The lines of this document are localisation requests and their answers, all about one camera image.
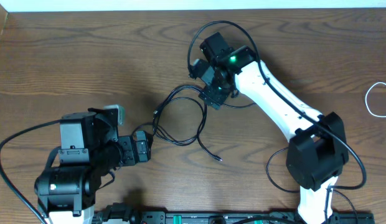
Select black USB cable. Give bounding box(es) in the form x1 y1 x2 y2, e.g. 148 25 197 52
130 84 256 162

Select white USB cable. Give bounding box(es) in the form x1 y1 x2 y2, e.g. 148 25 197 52
364 82 386 118

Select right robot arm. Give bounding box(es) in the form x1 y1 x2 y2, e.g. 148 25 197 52
192 32 349 223

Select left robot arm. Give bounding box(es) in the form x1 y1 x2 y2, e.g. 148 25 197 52
34 105 153 223

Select black right camera cable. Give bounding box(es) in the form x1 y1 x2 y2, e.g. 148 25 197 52
187 20 367 224

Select black camera cable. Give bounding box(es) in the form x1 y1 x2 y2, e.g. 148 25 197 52
187 20 367 224
0 119 62 224

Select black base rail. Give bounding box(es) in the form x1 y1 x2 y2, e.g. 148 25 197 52
93 202 376 224

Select black left camera cable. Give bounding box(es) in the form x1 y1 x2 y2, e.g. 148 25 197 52
0 119 62 224

